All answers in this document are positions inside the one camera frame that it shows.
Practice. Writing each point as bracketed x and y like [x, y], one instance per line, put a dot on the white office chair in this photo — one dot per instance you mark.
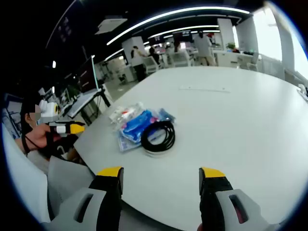
[151, 64]

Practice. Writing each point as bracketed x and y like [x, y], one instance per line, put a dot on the dark monitor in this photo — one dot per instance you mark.
[86, 77]

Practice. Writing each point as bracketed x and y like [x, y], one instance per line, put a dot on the person's light grey clothing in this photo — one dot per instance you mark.
[24, 183]

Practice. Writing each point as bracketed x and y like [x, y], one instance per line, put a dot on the clear bottle white cap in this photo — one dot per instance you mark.
[122, 114]

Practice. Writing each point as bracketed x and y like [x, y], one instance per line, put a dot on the white table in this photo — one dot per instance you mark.
[216, 134]

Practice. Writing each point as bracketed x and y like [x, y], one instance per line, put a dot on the clear packet blue print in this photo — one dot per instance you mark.
[126, 145]

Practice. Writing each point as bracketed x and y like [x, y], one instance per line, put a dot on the potted green plant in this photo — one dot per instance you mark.
[231, 45]

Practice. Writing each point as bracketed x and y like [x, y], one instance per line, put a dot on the person's left hand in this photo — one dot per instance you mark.
[39, 138]

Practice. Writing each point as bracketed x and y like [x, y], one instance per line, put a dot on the person's head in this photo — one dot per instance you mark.
[25, 106]

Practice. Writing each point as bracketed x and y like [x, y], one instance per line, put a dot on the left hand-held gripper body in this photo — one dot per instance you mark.
[49, 111]

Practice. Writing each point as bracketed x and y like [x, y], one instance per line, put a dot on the blue plastic packet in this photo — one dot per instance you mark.
[134, 125]

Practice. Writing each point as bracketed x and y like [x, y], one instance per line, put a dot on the ceiling air vent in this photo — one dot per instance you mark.
[110, 24]

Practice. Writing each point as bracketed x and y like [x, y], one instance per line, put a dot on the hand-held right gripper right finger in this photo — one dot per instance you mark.
[223, 207]

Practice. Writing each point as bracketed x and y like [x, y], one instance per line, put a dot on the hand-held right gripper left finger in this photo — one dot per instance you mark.
[79, 211]

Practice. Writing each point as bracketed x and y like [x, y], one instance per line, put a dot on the long ceiling light strip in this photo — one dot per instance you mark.
[168, 15]

